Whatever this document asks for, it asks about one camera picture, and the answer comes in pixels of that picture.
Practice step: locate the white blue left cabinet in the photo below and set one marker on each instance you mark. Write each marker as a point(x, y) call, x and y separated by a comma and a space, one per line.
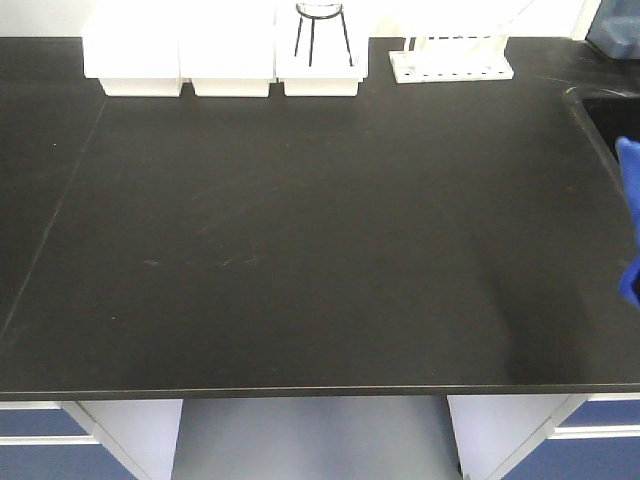
point(106, 439)

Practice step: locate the white plastic left bin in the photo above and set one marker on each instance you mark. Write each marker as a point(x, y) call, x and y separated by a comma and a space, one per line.
point(132, 48)

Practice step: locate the white blue right cabinet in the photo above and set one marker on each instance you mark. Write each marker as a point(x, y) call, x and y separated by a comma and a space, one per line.
point(553, 436)

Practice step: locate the white plastic bin with stand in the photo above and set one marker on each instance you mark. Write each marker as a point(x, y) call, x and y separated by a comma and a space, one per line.
point(321, 47)

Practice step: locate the white blue cabinet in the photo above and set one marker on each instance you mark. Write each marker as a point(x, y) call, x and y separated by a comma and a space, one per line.
point(553, 436)
point(106, 439)

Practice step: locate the black lab sink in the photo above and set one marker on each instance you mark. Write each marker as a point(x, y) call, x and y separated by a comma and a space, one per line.
point(604, 115)

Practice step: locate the white plastic middle bin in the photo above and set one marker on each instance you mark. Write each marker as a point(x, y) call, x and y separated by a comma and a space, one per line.
point(227, 48)

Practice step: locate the white test tube rack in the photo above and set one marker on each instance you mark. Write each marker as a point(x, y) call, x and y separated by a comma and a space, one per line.
point(455, 41)

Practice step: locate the blue microfiber cloth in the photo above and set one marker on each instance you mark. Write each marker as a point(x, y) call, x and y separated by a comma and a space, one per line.
point(627, 150)

